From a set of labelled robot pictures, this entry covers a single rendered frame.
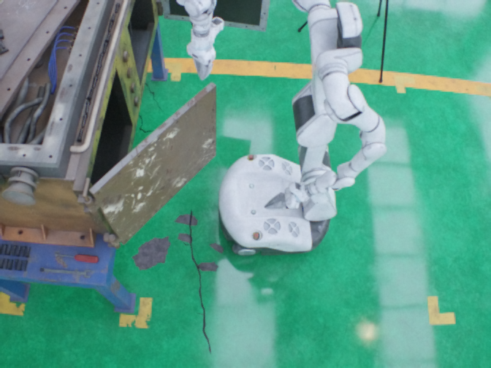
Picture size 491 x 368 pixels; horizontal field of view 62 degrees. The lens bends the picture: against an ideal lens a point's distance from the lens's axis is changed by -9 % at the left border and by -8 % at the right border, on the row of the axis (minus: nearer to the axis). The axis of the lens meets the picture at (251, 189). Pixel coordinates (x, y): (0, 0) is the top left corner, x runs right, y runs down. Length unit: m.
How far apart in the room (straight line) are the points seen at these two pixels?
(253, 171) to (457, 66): 2.28
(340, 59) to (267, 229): 1.25
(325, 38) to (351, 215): 1.60
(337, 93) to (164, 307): 1.75
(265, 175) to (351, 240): 0.73
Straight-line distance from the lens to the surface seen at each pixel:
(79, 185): 1.62
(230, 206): 2.46
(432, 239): 3.10
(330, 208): 2.47
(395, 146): 3.32
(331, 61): 1.42
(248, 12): 2.73
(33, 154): 1.60
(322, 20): 1.55
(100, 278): 2.11
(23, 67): 1.84
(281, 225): 2.44
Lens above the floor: 2.61
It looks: 64 degrees down
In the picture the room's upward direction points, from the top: 9 degrees clockwise
